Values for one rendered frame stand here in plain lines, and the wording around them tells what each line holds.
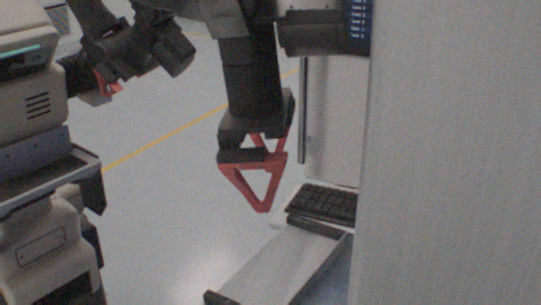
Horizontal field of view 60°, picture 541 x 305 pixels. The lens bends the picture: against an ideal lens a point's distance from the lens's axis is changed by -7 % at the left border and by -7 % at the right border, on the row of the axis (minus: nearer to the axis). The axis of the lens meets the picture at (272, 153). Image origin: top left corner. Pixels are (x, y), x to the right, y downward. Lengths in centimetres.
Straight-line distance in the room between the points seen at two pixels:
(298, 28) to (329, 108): 84
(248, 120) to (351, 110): 79
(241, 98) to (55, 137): 63
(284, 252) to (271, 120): 54
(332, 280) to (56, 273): 60
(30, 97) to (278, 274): 59
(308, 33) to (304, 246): 62
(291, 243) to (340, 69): 46
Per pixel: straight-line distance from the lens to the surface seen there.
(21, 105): 103
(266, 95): 49
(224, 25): 44
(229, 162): 48
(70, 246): 121
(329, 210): 122
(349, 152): 132
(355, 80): 124
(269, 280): 93
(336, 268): 96
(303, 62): 120
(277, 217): 123
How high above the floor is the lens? 149
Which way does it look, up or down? 26 degrees down
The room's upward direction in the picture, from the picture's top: straight up
